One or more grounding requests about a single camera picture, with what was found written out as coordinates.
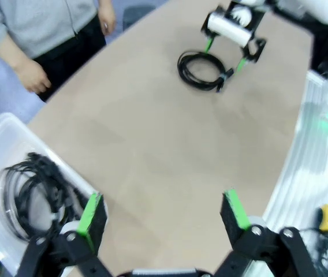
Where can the white ribbed base platform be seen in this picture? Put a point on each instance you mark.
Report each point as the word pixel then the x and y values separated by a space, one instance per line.
pixel 302 173

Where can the clear plastic storage container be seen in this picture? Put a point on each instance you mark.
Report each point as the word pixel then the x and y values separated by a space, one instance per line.
pixel 5 130

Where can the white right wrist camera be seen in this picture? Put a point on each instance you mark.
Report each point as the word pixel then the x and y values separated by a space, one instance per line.
pixel 227 29

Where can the person's right forearm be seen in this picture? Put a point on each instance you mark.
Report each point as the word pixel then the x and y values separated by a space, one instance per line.
pixel 11 49

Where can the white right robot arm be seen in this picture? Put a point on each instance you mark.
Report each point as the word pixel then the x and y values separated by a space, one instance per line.
pixel 311 8

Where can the person's right hand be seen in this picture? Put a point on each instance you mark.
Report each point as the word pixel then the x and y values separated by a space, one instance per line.
pixel 34 76

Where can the person in grey hoodie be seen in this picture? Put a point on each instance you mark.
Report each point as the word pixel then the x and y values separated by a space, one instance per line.
pixel 37 23

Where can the person's left hand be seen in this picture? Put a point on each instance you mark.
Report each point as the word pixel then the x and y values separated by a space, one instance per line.
pixel 107 14

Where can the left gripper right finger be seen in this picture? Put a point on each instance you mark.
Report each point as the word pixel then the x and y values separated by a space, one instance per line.
pixel 231 222

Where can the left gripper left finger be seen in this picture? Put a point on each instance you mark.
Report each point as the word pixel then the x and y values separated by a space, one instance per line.
pixel 94 225

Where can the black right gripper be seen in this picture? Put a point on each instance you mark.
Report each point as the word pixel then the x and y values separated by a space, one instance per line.
pixel 257 50

